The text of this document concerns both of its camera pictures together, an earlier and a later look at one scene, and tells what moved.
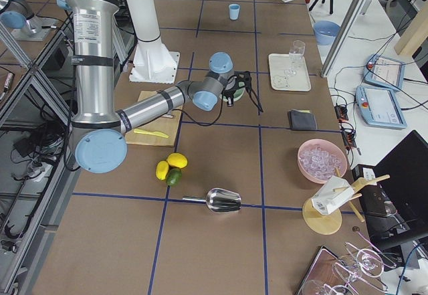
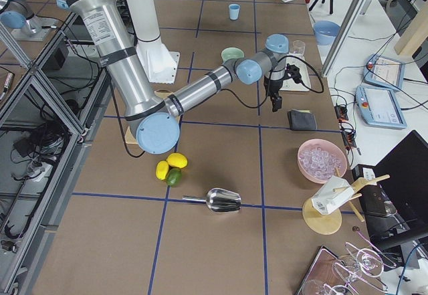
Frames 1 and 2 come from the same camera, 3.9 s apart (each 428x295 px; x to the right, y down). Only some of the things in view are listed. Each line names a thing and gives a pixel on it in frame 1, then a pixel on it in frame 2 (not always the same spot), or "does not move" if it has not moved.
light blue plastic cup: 234,11 does not move
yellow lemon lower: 162,169 does not move
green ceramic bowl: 237,94 to 231,53
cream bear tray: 289,72 does not move
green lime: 174,176 does not move
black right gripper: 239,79 to 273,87
